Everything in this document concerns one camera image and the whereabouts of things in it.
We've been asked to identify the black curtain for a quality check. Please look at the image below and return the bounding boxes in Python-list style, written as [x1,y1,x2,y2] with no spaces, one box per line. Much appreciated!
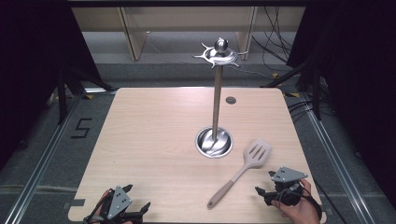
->
[286,0,396,200]
[0,0,104,171]

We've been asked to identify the black metal stand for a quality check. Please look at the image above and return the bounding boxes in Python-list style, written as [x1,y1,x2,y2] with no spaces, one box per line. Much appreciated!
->
[55,65,117,126]
[261,58,323,121]

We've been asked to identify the person's left hand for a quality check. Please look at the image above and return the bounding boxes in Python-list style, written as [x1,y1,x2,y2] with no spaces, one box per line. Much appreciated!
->
[89,189,134,224]

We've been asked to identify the black tape strip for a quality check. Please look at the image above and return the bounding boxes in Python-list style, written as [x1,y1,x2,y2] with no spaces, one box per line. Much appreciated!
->
[63,198,86,210]

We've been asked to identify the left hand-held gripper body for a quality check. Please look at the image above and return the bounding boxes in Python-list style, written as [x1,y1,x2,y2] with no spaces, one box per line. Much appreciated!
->
[92,185,142,224]

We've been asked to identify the grey slotted spatula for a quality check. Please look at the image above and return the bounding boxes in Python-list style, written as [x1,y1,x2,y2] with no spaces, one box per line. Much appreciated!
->
[206,138,273,210]

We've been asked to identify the black floor cables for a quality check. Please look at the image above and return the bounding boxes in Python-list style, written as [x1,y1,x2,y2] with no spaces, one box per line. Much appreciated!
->
[287,98,316,123]

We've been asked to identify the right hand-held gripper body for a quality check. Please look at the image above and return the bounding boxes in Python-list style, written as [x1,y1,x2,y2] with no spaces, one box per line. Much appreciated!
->
[264,166,309,207]

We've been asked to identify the beige wooden cabinet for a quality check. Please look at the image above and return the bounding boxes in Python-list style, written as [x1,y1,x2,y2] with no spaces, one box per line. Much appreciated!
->
[71,7,306,62]

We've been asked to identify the steel utensil rack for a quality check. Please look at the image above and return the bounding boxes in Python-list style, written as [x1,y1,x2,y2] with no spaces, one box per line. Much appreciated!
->
[192,36,249,160]

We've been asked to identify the bundle of black cables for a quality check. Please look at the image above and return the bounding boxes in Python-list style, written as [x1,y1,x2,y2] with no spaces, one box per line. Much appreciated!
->
[251,6,294,63]

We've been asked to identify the aluminium floor rail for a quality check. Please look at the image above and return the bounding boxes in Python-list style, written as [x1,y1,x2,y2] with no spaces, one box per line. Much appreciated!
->
[299,92,372,224]
[2,89,92,224]

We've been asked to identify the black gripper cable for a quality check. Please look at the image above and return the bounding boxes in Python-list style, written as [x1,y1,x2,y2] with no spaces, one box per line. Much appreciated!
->
[309,178,342,224]

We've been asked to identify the person's right hand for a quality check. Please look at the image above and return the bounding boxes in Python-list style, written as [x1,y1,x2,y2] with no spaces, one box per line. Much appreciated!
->
[270,178,323,224]

